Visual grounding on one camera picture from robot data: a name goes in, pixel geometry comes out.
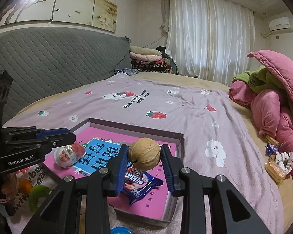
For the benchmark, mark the flower wall painting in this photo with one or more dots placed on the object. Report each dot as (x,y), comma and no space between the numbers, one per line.
(51,2)

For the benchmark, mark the small orange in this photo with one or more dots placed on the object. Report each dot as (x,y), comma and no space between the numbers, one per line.
(25,186)

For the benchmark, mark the yellow snack packet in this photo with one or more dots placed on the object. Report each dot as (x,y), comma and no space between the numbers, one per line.
(274,171)

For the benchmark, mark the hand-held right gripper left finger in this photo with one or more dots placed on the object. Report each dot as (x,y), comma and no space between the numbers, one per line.
(120,175)

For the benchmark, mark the pink quilt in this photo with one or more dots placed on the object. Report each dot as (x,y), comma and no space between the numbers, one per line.
(271,112)

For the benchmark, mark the dark clothes pile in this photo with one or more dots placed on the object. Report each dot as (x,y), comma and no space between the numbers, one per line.
(171,61)

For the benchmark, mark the shallow grey cardboard box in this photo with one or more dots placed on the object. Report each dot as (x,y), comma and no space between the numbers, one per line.
(136,129)

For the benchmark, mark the curtain tieback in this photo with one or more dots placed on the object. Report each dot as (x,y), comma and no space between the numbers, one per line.
(164,26)

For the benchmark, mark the white curtain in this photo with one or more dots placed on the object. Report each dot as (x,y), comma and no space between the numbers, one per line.
(210,34)

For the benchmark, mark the green blanket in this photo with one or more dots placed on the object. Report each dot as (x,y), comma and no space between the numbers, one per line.
(256,78)

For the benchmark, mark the blue candy wrapper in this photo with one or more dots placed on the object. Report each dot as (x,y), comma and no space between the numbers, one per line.
(272,149)

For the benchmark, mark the stack of folded blankets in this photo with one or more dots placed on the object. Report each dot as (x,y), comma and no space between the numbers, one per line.
(146,58)

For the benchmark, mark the blue picture booklet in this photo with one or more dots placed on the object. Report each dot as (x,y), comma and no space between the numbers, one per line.
(97,156)

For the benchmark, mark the white air conditioner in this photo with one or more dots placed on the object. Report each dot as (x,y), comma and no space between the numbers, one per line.
(280,24)

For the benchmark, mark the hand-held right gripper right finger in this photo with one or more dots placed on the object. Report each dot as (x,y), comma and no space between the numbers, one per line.
(169,175)

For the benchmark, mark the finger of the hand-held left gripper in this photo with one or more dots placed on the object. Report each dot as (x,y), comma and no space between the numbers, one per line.
(53,132)
(63,140)

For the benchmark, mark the white red toy egg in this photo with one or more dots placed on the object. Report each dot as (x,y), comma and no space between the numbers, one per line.
(68,156)

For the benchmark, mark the walnut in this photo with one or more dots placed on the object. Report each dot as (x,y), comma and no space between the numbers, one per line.
(144,153)

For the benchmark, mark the blue patterned cloth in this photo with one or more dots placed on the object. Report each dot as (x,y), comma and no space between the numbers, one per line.
(125,72)

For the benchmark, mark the strawberry printed blanket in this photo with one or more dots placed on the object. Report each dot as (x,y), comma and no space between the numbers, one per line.
(185,102)

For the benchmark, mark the golden snack wrapper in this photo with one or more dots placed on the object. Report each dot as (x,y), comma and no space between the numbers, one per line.
(272,139)

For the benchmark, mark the blue cookie packet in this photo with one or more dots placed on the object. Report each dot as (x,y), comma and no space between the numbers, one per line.
(139,187)

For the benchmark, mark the grey quilted headboard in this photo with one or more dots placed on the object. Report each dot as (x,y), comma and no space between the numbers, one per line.
(51,61)

